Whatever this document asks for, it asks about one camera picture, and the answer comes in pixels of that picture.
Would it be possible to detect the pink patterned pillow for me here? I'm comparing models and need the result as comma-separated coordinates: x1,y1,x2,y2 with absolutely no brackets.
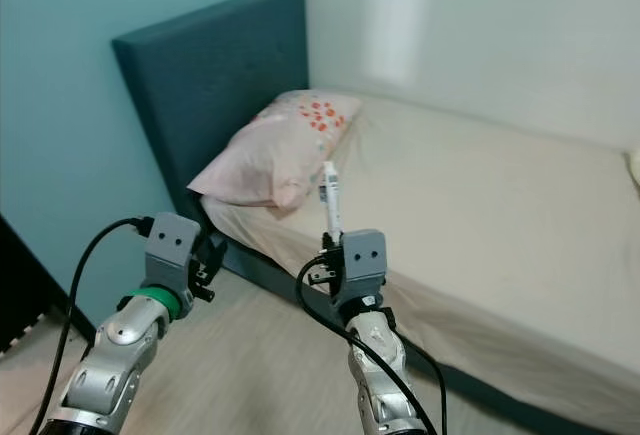
188,89,363,210

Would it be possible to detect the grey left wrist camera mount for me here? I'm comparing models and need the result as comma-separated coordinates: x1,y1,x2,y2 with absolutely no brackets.
145,212,203,296

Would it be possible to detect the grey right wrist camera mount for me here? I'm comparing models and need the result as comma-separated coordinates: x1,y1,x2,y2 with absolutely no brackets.
340,228,388,301

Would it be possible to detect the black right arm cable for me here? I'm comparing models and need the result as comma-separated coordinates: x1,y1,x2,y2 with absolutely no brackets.
295,255,449,435

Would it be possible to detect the mattress with beige sheet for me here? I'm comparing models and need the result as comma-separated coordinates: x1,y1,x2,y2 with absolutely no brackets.
200,90,640,434

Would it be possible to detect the black foam puzzle mat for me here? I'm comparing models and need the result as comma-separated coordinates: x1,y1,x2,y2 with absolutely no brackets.
0,275,61,353

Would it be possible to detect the white book with blue lettering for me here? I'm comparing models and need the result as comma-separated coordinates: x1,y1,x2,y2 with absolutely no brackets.
318,160,346,238

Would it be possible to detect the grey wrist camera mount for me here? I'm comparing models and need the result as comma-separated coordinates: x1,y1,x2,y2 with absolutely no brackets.
340,228,388,301
145,212,203,296

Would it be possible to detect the dark teal upholstered headboard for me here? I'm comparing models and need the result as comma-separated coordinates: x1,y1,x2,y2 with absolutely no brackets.
112,0,309,218

